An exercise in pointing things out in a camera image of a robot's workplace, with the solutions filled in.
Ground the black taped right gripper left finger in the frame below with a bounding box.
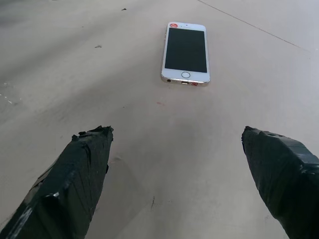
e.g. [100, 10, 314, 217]
[0, 125, 115, 239]

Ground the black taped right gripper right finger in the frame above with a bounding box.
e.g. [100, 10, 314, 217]
[241, 125, 319, 239]

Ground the white gold smartphone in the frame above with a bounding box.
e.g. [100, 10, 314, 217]
[159, 21, 210, 87]

